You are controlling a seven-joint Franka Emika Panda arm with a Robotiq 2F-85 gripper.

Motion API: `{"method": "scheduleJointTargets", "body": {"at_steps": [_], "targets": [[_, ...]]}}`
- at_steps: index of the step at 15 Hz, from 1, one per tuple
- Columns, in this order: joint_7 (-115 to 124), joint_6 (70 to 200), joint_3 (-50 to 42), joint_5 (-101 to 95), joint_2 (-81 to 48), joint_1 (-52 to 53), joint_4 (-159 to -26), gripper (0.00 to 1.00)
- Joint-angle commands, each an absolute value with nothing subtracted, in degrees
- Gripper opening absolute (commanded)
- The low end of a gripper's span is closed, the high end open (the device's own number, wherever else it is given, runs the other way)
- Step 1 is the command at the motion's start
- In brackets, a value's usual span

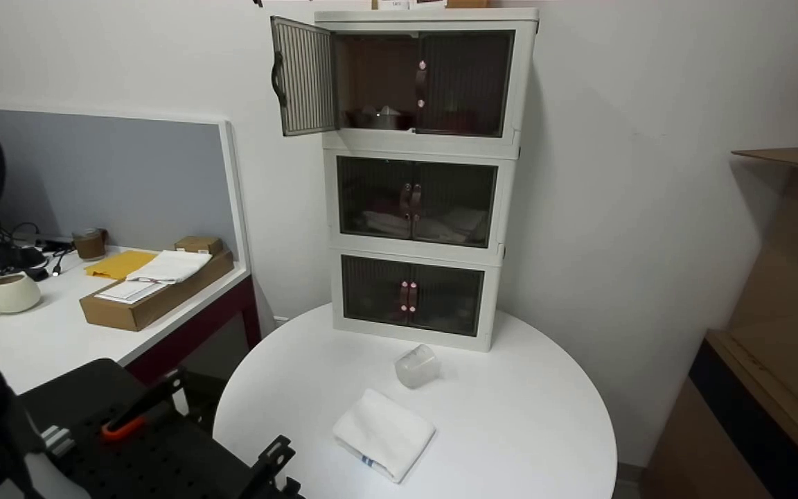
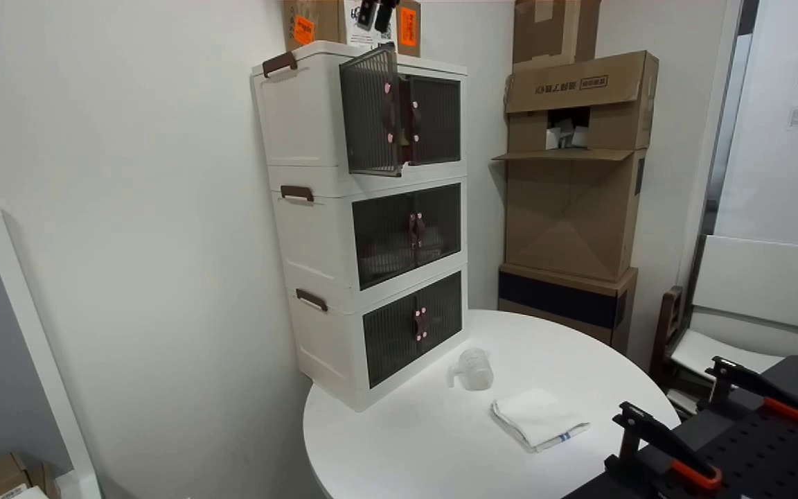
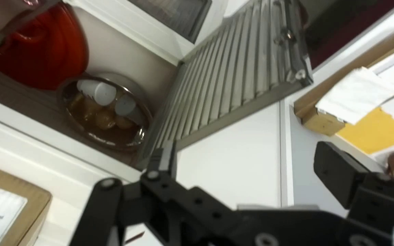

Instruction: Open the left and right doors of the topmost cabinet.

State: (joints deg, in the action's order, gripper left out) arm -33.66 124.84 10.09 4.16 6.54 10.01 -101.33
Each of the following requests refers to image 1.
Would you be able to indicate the white ceramic mug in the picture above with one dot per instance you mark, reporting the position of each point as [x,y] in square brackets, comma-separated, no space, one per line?
[13,291]

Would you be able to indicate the white desk with maroon frame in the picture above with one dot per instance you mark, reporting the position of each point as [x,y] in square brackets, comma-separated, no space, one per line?
[39,336]

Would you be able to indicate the smoked ribbed cabinet door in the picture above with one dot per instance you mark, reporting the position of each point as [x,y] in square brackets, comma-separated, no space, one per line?
[470,85]
[373,291]
[449,297]
[373,198]
[455,207]
[307,78]

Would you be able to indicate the yellow envelope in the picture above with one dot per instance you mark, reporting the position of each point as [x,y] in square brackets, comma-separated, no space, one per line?
[118,264]

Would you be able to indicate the white three-tier storage cabinet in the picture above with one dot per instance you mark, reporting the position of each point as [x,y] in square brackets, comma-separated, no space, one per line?
[417,144]

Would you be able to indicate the clear plastic cup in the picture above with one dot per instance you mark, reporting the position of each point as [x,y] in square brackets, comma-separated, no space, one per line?
[417,368]

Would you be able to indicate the metal bowl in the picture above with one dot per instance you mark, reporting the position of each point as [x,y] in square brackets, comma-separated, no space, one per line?
[383,117]

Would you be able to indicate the grey partition with white frame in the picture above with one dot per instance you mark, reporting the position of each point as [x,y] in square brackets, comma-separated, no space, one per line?
[132,175]

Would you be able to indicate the small cardboard box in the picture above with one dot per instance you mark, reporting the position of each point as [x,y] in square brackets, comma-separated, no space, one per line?
[199,246]

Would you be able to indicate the cardboard box with black band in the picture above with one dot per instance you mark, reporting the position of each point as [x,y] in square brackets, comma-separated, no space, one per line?
[693,444]

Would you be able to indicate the white paper stack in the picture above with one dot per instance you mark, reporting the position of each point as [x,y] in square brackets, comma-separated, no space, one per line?
[165,266]

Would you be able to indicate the white folded cloth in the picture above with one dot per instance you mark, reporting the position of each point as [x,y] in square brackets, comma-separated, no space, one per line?
[383,434]

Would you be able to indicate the open flat cardboard box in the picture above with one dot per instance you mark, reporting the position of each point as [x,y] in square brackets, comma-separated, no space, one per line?
[154,300]

